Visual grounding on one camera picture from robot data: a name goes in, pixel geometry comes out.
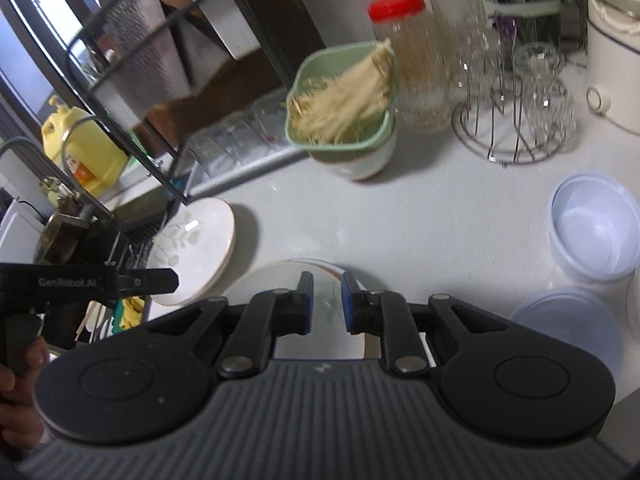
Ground glass jar with red lid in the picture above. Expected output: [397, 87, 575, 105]
[368, 0, 455, 134]

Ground translucent plastic lid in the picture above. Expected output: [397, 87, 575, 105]
[507, 287, 637, 387]

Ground black metal dish rack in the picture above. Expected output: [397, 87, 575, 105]
[64, 0, 331, 206]

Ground yellow detergent bottle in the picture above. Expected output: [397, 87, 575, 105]
[41, 95, 130, 197]

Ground dried pale noodles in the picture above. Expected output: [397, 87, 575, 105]
[287, 37, 393, 143]

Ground metal wire cup rack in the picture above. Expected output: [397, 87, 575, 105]
[451, 60, 577, 165]

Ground white bowl with brown rim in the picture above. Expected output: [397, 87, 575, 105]
[310, 117, 398, 182]

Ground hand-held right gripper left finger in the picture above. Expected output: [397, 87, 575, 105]
[149, 271, 315, 379]

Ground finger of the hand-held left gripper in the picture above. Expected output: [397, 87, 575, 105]
[100, 268, 180, 308]

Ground white plate with leaf print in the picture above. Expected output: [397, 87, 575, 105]
[148, 197, 236, 308]

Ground clear drinking glass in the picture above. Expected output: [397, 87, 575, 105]
[512, 41, 566, 92]
[519, 77, 576, 137]
[452, 5, 502, 107]

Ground green utensil holder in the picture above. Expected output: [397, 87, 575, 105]
[470, 0, 564, 58]

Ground person's left hand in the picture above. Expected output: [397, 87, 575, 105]
[0, 336, 51, 462]

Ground row of glass tumblers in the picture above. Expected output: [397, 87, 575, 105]
[189, 89, 302, 178]

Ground yellow sponge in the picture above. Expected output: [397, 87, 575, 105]
[119, 296, 147, 332]

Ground translucent plastic bowl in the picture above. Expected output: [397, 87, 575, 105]
[546, 173, 640, 284]

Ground metal sink faucet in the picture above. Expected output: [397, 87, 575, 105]
[0, 115, 117, 222]

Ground plain white plate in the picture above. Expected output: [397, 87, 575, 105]
[222, 258, 367, 362]

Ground white electric pot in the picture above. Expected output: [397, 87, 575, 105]
[584, 0, 640, 137]

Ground green bowl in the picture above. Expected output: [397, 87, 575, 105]
[284, 41, 399, 166]

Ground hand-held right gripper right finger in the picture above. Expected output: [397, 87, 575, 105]
[341, 270, 506, 375]

